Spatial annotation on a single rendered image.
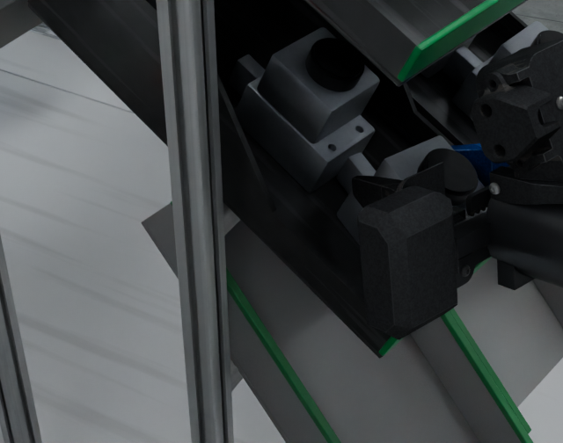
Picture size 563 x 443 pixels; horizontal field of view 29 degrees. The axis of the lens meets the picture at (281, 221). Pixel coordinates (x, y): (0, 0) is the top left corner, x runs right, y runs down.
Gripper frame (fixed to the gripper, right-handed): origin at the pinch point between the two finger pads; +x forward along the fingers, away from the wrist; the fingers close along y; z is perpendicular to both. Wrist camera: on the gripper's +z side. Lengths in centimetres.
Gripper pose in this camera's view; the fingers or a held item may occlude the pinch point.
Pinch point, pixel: (434, 185)
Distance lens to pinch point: 57.3
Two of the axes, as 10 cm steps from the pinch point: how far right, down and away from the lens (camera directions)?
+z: -1.1, -9.1, -4.0
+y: -7.6, 3.4, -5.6
